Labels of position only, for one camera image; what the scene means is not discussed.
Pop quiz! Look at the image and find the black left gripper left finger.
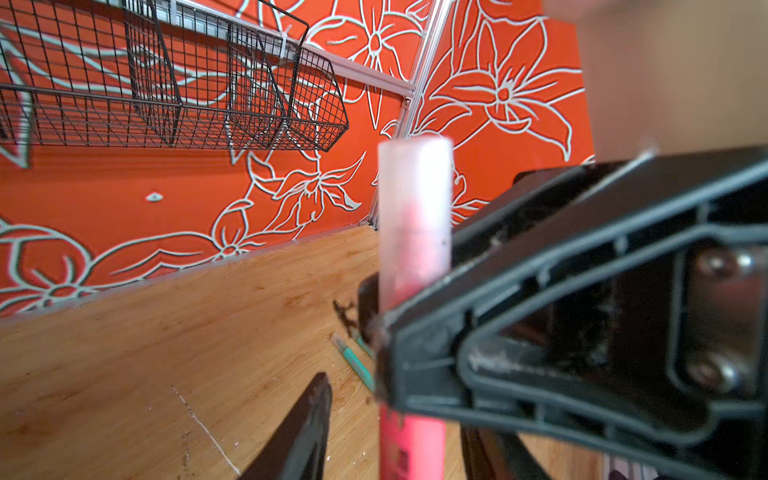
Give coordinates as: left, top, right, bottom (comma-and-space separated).
239, 372, 332, 480

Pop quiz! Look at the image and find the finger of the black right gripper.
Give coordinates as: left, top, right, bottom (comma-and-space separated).
358, 146, 767, 479

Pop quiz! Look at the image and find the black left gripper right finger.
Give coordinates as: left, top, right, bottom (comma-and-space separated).
460, 426, 551, 480

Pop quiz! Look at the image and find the red pen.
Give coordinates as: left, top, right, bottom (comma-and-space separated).
379, 203, 450, 479

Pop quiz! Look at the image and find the dark green pen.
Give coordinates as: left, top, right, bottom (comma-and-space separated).
353, 333, 375, 359

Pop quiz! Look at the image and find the pinkish clear pen cap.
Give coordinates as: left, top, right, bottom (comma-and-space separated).
378, 135, 453, 312

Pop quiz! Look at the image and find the black wire basket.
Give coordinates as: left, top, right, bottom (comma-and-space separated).
1, 1, 349, 151

